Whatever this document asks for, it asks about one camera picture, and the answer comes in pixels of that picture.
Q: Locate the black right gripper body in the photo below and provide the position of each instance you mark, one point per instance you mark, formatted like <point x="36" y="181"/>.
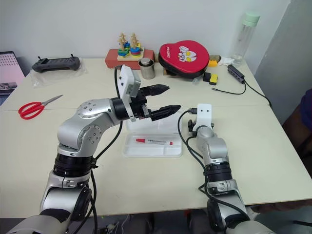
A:
<point x="190" y="125"/>

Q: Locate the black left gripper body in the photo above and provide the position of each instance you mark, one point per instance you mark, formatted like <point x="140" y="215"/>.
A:
<point x="139" y="104"/>

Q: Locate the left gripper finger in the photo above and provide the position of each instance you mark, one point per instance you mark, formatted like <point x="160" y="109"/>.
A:
<point x="165" y="111"/>
<point x="156" y="89"/>

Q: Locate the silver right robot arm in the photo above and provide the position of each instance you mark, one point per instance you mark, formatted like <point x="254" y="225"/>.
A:
<point x="214" y="146"/>

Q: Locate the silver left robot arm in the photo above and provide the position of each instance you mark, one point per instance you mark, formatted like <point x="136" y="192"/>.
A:
<point x="73" y="126"/>

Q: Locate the red capped white marker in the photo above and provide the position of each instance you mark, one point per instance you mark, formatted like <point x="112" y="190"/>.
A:
<point x="153" y="141"/>

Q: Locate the red round zip case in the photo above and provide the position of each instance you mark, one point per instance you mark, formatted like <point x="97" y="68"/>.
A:
<point x="184" y="57"/>

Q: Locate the steel cup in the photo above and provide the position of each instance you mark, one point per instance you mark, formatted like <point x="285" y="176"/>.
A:
<point x="147" y="72"/>

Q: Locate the metal cylinder weight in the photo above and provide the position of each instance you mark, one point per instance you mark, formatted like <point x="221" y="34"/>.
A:
<point x="146" y="61"/>

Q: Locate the wooden colourful stacking toy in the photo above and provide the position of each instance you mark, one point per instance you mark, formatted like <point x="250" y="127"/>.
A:
<point x="129" y="52"/>

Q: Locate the small black block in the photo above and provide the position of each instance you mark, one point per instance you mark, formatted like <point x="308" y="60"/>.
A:
<point x="206" y="76"/>

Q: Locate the yellow and black eraser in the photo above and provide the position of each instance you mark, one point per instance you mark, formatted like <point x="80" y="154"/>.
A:
<point x="213" y="79"/>

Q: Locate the red cardboard box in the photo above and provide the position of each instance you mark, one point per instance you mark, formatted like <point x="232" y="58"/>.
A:
<point x="111" y="59"/>

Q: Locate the small yellow block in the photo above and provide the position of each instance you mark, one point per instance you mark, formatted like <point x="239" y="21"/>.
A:
<point x="212" y="63"/>

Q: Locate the black usb hub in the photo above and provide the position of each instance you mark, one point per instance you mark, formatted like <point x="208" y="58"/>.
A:
<point x="236" y="72"/>

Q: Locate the white crumpled tissue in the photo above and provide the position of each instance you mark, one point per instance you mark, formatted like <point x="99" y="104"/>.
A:
<point x="225" y="60"/>

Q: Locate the clear plastic bag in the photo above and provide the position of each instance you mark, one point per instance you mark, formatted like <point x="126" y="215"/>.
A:
<point x="61" y="75"/>

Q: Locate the dark grey handheld controller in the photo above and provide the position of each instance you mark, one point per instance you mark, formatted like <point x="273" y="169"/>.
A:
<point x="57" y="64"/>

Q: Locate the clear bottle with green lid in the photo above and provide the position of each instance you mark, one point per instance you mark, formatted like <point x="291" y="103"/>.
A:
<point x="245" y="39"/>

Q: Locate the person in blue clothing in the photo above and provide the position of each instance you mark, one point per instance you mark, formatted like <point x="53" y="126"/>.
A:
<point x="306" y="109"/>

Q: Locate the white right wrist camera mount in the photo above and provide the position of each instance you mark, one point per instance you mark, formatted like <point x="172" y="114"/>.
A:
<point x="204" y="117"/>

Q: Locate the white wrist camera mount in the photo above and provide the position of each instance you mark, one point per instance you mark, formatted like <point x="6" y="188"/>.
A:
<point x="204" y="117"/>
<point x="126" y="81"/>

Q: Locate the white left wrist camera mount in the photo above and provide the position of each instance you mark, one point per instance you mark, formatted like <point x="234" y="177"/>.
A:
<point x="126" y="81"/>

